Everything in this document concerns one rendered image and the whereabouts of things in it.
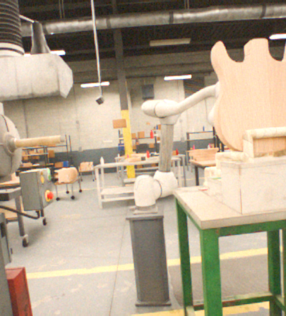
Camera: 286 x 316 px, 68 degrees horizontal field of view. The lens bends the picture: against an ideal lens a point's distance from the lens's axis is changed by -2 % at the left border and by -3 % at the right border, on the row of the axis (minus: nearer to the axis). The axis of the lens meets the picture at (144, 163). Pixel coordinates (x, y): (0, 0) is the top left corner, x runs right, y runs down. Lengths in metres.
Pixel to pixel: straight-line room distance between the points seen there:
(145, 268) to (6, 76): 1.46
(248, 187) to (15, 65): 0.87
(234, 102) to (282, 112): 0.18
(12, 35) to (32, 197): 0.72
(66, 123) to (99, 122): 1.76
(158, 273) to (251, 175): 1.18
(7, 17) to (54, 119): 11.88
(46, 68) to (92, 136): 11.37
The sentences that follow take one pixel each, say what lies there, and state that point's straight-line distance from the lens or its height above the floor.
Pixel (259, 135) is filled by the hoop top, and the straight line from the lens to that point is 0.82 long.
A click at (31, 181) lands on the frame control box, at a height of 1.07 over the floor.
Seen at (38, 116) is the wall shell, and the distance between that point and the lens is 13.16.
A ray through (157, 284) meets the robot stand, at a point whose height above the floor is 0.17.
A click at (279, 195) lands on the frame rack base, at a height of 0.98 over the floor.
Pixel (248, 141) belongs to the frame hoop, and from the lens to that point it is 0.79.
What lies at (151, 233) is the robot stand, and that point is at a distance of 1.63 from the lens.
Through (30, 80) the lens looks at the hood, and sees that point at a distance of 0.85.
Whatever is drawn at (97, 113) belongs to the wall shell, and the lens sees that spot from 12.24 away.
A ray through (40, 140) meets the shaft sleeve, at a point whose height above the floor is 1.25.
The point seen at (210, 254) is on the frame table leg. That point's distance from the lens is 0.82.
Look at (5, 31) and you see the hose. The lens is 0.98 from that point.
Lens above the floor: 1.18
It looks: 4 degrees down
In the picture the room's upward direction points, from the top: 5 degrees counter-clockwise
